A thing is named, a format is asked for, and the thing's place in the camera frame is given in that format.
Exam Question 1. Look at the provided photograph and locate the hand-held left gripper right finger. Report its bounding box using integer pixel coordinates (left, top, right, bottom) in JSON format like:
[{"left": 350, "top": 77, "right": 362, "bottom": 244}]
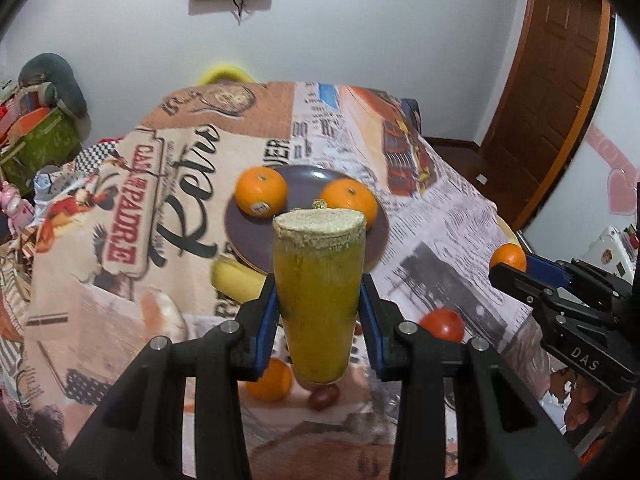
[{"left": 357, "top": 272, "right": 582, "bottom": 480}]

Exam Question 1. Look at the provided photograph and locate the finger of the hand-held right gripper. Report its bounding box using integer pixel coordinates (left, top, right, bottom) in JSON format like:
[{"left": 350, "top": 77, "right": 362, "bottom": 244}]
[
  {"left": 489, "top": 263, "right": 547, "bottom": 312},
  {"left": 524, "top": 253, "right": 569, "bottom": 287}
]

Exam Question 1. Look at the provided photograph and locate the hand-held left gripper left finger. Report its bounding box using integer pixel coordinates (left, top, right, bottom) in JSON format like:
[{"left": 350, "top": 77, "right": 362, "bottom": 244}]
[{"left": 60, "top": 272, "right": 281, "bottom": 480}]

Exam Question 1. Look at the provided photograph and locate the dark purple plate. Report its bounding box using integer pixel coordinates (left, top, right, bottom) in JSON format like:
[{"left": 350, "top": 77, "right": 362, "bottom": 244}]
[{"left": 224, "top": 165, "right": 390, "bottom": 275}]

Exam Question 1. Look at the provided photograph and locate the person's right hand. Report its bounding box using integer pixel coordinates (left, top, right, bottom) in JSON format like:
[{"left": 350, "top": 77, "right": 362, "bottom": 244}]
[{"left": 562, "top": 370, "right": 603, "bottom": 428}]

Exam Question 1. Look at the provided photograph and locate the red tomato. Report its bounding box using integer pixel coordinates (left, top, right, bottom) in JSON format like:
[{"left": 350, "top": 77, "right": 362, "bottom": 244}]
[{"left": 418, "top": 308, "right": 465, "bottom": 343}]

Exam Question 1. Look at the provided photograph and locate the white case with stickers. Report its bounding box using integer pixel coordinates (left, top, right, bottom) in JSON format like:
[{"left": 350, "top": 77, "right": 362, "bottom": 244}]
[{"left": 585, "top": 226, "right": 640, "bottom": 286}]

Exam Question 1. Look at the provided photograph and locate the dark red grape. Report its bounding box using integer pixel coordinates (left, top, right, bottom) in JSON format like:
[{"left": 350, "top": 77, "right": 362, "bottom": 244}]
[{"left": 307, "top": 384, "right": 339, "bottom": 410}]

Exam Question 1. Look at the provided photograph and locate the printed tablecloth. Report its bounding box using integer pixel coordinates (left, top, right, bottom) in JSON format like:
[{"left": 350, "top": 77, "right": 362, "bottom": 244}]
[{"left": 0, "top": 80, "right": 568, "bottom": 480}]

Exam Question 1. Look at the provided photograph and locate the orange with white sticker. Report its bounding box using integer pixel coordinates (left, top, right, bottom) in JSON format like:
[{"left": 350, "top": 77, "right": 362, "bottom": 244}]
[{"left": 235, "top": 166, "right": 289, "bottom": 218}]

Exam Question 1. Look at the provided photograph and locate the brown wooden door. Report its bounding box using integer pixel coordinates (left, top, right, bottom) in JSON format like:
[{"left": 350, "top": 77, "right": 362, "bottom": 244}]
[{"left": 479, "top": 0, "right": 615, "bottom": 233}]

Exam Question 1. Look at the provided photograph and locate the yellow chair back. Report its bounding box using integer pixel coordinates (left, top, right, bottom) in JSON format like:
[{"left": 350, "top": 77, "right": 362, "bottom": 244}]
[{"left": 196, "top": 62, "right": 253, "bottom": 86}]

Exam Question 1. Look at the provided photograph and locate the pink plush toy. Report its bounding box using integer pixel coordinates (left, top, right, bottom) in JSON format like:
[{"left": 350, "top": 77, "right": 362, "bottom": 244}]
[{"left": 0, "top": 182, "right": 36, "bottom": 233}]

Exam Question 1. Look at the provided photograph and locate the green patterned box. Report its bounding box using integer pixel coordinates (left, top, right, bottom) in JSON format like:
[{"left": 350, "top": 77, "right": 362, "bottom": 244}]
[{"left": 0, "top": 107, "right": 83, "bottom": 183}]

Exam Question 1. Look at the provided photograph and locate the grey cushion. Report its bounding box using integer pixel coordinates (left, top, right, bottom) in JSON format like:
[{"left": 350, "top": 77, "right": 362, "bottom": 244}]
[{"left": 18, "top": 53, "right": 90, "bottom": 119}]

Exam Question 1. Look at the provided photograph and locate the pink heart wall decoration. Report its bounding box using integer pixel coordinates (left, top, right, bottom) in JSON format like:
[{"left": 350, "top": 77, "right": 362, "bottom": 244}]
[{"left": 586, "top": 125, "right": 640, "bottom": 216}]

